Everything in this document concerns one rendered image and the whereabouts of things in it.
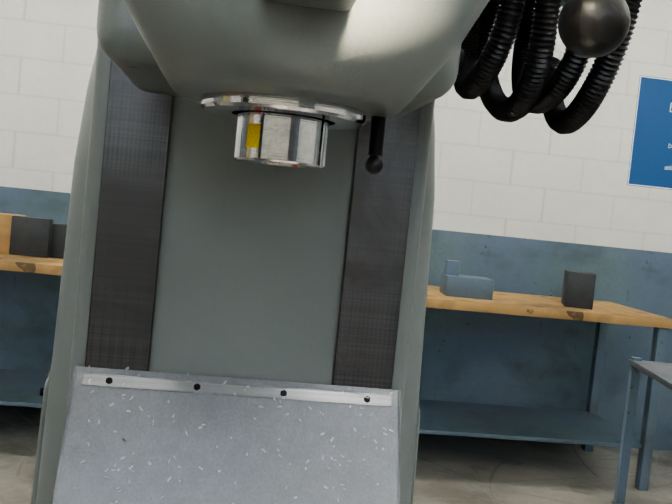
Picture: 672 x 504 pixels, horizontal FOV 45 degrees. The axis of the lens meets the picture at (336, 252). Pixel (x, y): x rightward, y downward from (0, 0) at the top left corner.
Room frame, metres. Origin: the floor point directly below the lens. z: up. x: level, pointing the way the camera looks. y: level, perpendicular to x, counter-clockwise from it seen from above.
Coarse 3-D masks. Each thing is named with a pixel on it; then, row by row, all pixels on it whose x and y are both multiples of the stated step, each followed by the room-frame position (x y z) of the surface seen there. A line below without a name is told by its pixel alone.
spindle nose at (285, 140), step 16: (240, 112) 0.42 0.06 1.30; (256, 112) 0.41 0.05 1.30; (272, 112) 0.40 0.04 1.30; (240, 128) 0.42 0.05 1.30; (272, 128) 0.40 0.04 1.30; (288, 128) 0.40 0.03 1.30; (304, 128) 0.41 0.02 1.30; (320, 128) 0.42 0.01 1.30; (240, 144) 0.41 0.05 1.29; (272, 144) 0.40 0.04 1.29; (288, 144) 0.40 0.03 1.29; (304, 144) 0.41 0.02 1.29; (320, 144) 0.42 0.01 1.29; (240, 160) 0.43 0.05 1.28; (256, 160) 0.41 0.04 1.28; (272, 160) 0.40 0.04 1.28; (288, 160) 0.41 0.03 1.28; (304, 160) 0.41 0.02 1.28; (320, 160) 0.42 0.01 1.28
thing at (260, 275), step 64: (128, 128) 0.78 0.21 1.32; (192, 128) 0.79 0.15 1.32; (128, 192) 0.78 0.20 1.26; (192, 192) 0.79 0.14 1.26; (256, 192) 0.80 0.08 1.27; (320, 192) 0.80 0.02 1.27; (384, 192) 0.81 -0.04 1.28; (64, 256) 0.81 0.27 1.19; (128, 256) 0.78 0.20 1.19; (192, 256) 0.79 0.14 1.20; (256, 256) 0.80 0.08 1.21; (320, 256) 0.80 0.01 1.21; (384, 256) 0.81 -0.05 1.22; (64, 320) 0.80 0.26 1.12; (128, 320) 0.78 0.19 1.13; (192, 320) 0.79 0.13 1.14; (256, 320) 0.80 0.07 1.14; (320, 320) 0.81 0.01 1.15; (384, 320) 0.81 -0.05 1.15; (64, 384) 0.79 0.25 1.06; (384, 384) 0.81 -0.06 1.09
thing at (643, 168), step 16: (640, 80) 4.87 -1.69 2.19; (656, 80) 4.89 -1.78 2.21; (640, 96) 4.87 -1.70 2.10; (656, 96) 4.89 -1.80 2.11; (640, 112) 4.88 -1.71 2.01; (656, 112) 4.89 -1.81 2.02; (640, 128) 4.88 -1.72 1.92; (656, 128) 4.89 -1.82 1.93; (640, 144) 4.88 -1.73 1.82; (656, 144) 4.89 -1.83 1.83; (640, 160) 4.88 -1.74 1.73; (656, 160) 4.89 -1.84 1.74; (640, 176) 4.88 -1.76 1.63; (656, 176) 4.89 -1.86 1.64
